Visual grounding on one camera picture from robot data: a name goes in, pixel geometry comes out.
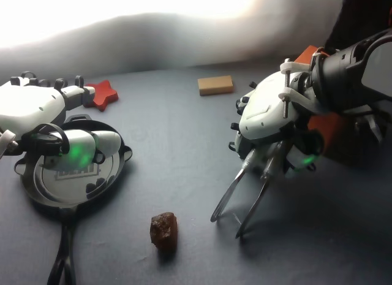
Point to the white sheet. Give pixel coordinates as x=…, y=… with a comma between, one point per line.
x=153, y=36

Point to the brown chocolate piece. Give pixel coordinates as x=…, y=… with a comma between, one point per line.
x=163, y=231

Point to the tan wooden rectangular block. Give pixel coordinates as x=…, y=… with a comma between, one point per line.
x=215, y=85

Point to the black toy skillet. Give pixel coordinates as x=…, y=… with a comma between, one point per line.
x=73, y=185

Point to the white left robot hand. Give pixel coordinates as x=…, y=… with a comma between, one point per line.
x=27, y=104

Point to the orange box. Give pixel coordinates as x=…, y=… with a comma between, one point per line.
x=327, y=131

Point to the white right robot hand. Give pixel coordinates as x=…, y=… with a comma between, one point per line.
x=266, y=116

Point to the red star block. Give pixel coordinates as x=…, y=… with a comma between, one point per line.
x=105, y=95

